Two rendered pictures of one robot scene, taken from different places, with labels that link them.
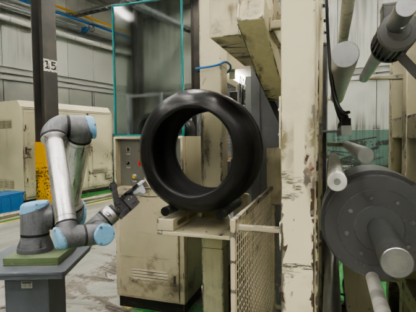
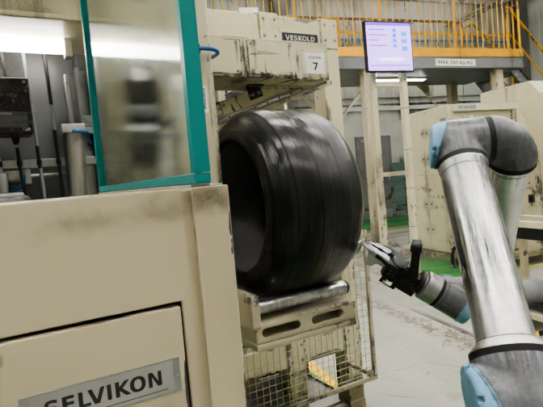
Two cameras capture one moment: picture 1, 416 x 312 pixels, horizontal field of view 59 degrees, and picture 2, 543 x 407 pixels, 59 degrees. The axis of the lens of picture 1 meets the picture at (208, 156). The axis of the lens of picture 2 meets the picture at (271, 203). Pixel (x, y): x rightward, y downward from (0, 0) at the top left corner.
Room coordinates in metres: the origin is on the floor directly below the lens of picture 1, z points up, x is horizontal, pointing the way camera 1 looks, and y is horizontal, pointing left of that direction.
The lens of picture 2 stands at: (3.05, 1.09, 1.27)
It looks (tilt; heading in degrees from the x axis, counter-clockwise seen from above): 3 degrees down; 222
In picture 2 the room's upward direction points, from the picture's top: 5 degrees counter-clockwise
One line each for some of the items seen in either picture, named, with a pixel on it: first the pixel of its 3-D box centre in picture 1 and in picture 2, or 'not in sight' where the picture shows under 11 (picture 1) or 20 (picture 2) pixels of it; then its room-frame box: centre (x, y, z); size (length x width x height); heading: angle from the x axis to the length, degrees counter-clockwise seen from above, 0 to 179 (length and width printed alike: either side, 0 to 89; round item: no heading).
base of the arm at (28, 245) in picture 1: (35, 241); not in sight; (2.03, 0.97, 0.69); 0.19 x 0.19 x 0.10
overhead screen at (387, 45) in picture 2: not in sight; (388, 47); (-1.94, -1.47, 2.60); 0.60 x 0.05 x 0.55; 151
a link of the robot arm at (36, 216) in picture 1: (36, 216); not in sight; (2.04, 0.96, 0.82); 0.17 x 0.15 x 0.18; 122
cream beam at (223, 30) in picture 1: (255, 36); (247, 66); (1.67, -0.22, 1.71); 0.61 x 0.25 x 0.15; 162
